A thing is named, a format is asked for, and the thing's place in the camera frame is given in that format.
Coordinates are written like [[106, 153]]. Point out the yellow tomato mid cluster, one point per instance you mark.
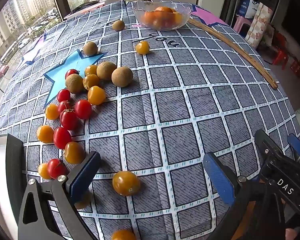
[[90, 80]]

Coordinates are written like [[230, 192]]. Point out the floral patterned bag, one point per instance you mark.
[[259, 24]]

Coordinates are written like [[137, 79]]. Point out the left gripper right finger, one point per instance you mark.
[[267, 221]]

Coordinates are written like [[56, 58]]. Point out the red tomato upper left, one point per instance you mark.
[[63, 95]]

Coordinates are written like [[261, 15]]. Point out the brown longan left cluster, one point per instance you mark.
[[74, 83]]

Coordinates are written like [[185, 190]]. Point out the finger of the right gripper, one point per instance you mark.
[[271, 156], [294, 142]]

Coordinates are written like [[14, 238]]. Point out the yellow pointed tomato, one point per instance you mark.
[[96, 95]]

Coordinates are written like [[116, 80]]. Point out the brown longan rightmost cluster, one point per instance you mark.
[[122, 76]]

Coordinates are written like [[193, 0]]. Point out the brown longan middle cluster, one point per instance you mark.
[[105, 70]]

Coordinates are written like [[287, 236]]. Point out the oranges in bowl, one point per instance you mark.
[[162, 18]]

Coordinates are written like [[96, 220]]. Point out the yellow tomato left middle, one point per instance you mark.
[[51, 112]]

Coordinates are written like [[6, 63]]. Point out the dark yellow tomato lower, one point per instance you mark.
[[74, 153]]

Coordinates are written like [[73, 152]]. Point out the red tomato with stem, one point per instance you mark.
[[68, 119]]

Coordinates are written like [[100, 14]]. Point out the yellow tomato bottom edge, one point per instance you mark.
[[123, 234]]

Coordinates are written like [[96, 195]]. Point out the small red tomato top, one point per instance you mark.
[[70, 72]]

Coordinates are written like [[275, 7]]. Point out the yellow tomato beside lowest red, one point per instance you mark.
[[43, 171]]

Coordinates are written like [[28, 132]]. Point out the grey checked tablecloth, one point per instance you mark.
[[191, 94]]

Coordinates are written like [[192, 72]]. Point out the red plastic stool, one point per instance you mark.
[[281, 58]]

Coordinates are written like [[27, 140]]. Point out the yellow tomato edge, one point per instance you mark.
[[45, 134], [123, 234]]

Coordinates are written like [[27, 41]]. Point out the yellow tomato left edge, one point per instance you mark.
[[45, 134]]

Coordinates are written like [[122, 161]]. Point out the red tomato cluster right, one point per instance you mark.
[[83, 109]]

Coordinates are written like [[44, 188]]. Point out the brown longan cluster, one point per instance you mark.
[[122, 76], [105, 70], [74, 83]]

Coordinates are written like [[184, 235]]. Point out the brown longan on star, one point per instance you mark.
[[90, 49]]

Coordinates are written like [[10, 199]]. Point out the red tomato lower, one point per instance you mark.
[[61, 137]]

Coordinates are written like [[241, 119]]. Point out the yellow tomato upper cluster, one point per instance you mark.
[[91, 69]]

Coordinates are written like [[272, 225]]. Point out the clear glass bowl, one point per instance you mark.
[[140, 7]]

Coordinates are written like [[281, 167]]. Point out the curved wooden stick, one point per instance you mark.
[[237, 49]]

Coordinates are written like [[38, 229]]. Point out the red tomato lowest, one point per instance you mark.
[[56, 168]]

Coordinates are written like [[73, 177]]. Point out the pink plastic stool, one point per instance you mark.
[[240, 21]]

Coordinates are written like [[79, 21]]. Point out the large yellow tomato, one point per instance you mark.
[[126, 183]]

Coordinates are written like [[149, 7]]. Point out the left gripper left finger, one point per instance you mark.
[[36, 220]]

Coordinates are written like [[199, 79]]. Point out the far brown longan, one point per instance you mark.
[[118, 25]]

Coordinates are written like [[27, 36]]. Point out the lone yellow tomato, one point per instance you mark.
[[142, 48]]

